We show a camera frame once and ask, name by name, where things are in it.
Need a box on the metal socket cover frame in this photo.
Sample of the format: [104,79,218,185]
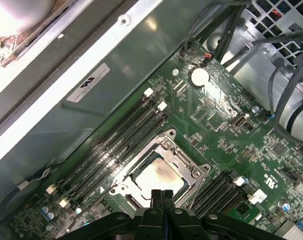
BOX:
[113,136,207,212]

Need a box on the silver metal drive cage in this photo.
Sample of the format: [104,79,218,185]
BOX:
[198,0,303,151]

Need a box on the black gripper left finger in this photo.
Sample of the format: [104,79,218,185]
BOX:
[57,189,167,240]

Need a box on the grey wire white sleeve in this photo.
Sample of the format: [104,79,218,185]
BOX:
[0,166,53,219]

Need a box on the internal USB port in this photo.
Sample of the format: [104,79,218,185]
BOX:
[230,113,250,130]

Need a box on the silver square CPU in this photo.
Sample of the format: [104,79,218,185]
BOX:
[132,157,191,201]

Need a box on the green motherboard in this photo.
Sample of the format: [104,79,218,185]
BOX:
[6,37,303,240]

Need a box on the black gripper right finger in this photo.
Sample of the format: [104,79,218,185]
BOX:
[163,189,289,240]

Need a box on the black RAM slot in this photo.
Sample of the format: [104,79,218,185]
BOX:
[191,169,234,216]
[70,112,169,202]
[55,96,159,200]
[211,188,268,221]
[59,101,168,208]
[203,184,250,219]
[45,87,154,196]
[195,174,247,218]

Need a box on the thick black cable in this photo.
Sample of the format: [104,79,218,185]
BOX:
[268,37,303,141]
[215,0,244,66]

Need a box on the white case label sticker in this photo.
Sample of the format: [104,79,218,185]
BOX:
[66,62,111,103]

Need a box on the silver coin cell battery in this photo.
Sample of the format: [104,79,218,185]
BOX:
[188,67,210,88]

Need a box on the thin black wire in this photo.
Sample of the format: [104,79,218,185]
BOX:
[181,0,233,58]

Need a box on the black open PC case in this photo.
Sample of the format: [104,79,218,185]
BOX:
[0,0,303,240]

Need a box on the CPU socket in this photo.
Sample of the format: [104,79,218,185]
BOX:
[108,128,214,216]

